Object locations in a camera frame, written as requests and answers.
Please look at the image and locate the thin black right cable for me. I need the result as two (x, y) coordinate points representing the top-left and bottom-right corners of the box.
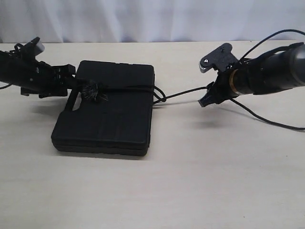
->
(239, 29), (305, 62)

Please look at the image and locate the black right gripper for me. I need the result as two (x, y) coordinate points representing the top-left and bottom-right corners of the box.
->
(198, 70), (237, 107)

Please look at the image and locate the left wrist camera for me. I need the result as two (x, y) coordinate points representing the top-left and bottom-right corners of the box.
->
(14, 37), (45, 57)

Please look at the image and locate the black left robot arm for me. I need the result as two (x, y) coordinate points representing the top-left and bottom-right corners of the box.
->
(0, 52), (81, 98)

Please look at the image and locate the black plastic carrying case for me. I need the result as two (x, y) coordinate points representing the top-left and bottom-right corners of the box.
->
(51, 61), (155, 156)

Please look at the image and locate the white backdrop curtain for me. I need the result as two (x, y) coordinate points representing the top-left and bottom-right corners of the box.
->
(0, 0), (305, 43)

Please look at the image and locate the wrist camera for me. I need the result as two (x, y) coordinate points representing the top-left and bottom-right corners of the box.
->
(199, 43), (238, 73)
(14, 37), (45, 57)

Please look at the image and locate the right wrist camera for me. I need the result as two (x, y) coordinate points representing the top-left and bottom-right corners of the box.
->
(199, 43), (238, 73)

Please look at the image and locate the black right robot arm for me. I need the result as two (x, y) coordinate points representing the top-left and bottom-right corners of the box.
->
(198, 42), (305, 107)

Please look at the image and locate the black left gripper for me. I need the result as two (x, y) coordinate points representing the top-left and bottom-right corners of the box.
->
(14, 58), (83, 98)

